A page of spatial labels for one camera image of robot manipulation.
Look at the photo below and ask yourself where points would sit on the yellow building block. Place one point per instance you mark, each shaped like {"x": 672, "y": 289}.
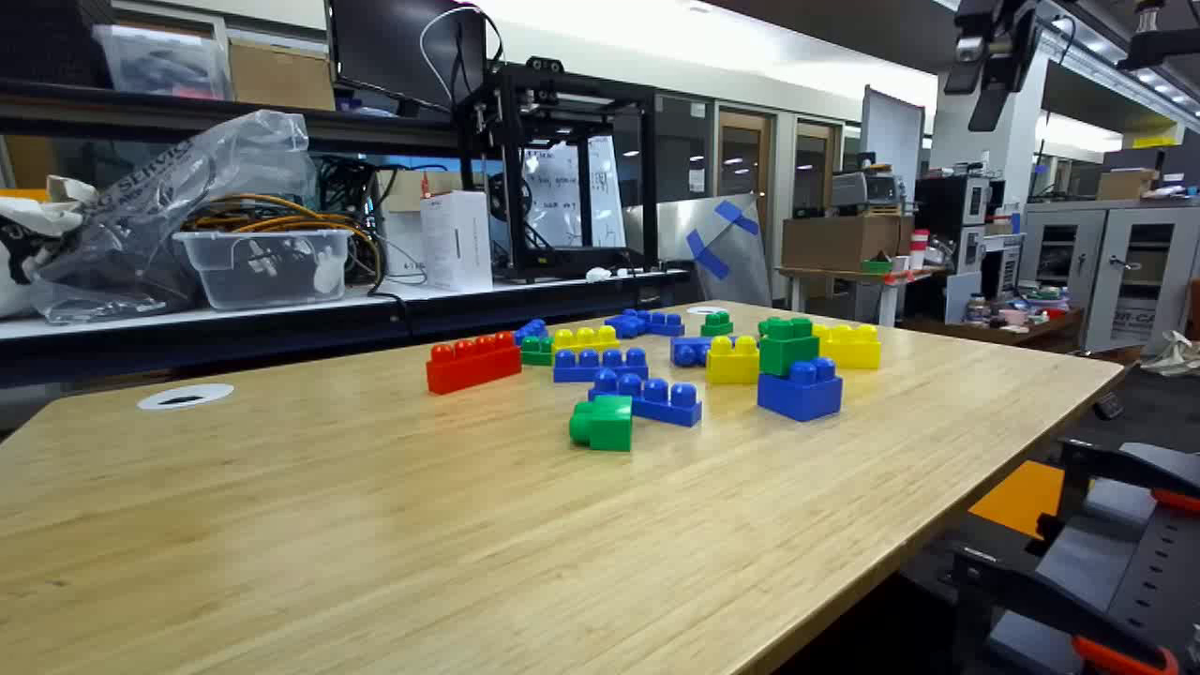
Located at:
{"x": 848, "y": 348}
{"x": 586, "y": 339}
{"x": 733, "y": 361}

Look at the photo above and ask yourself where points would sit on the clear plastic container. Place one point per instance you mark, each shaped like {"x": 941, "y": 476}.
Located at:
{"x": 163, "y": 63}

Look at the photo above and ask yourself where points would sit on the clear plastic bin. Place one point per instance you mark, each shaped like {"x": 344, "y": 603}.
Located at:
{"x": 263, "y": 269}

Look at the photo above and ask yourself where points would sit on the black shelf board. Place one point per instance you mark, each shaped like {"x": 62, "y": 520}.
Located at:
{"x": 153, "y": 110}

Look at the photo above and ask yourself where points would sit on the black workbench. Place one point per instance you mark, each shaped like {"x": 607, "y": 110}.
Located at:
{"x": 249, "y": 341}

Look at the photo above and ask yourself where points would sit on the black monitor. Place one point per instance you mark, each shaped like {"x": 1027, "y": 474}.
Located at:
{"x": 387, "y": 50}

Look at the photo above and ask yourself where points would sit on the white carton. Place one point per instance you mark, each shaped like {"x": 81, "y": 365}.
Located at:
{"x": 404, "y": 246}

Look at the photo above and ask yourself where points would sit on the black ceiling fixture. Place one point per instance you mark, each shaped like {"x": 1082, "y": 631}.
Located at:
{"x": 1157, "y": 45}

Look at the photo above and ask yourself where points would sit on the white panel board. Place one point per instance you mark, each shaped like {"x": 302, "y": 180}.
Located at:
{"x": 894, "y": 135}

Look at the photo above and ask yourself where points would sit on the orange floor mat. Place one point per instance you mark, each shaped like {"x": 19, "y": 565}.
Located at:
{"x": 1017, "y": 495}

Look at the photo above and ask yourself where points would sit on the gray equipment cart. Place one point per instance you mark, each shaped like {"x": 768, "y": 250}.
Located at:
{"x": 1113, "y": 565}

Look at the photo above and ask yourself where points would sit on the white cardboard box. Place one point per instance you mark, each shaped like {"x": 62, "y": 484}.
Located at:
{"x": 454, "y": 243}

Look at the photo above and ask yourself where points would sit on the black equipment box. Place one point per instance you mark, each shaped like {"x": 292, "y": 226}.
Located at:
{"x": 957, "y": 209}

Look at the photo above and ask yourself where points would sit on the red building block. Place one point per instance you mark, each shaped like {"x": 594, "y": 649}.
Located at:
{"x": 474, "y": 361}

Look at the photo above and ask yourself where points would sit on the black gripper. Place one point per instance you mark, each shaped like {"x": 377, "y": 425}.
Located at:
{"x": 994, "y": 25}

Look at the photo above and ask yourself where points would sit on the small brown cardboard box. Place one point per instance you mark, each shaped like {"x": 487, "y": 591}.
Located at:
{"x": 1126, "y": 186}

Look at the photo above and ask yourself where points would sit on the small green building block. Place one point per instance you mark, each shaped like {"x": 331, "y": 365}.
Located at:
{"x": 539, "y": 350}

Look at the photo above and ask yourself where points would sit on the clear plastic bag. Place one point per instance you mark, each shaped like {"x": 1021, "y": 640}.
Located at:
{"x": 153, "y": 213}

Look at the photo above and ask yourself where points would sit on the wide blue building block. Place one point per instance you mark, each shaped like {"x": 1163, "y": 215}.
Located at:
{"x": 693, "y": 350}
{"x": 799, "y": 390}

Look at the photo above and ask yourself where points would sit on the white glass door cabinet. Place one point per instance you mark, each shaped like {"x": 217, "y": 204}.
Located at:
{"x": 1126, "y": 274}

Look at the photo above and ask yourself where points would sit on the large brown cardboard box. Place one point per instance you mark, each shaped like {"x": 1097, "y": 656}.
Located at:
{"x": 848, "y": 243}

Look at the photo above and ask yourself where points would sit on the black frame 3D printer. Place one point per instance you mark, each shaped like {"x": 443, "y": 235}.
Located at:
{"x": 513, "y": 190}

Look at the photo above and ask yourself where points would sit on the small side table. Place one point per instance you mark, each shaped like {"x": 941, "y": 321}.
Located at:
{"x": 883, "y": 298}

